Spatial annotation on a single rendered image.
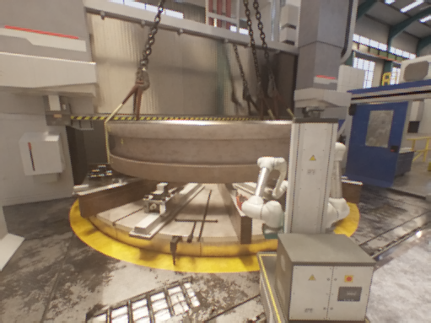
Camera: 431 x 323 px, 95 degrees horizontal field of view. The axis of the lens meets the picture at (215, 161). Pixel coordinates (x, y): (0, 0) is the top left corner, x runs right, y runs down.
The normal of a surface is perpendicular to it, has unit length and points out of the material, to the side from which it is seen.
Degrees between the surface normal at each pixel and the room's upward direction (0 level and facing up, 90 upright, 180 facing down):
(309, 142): 90
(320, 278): 90
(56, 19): 90
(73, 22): 90
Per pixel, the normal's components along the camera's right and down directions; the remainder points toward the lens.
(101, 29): 0.47, 0.18
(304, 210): -0.02, 0.20
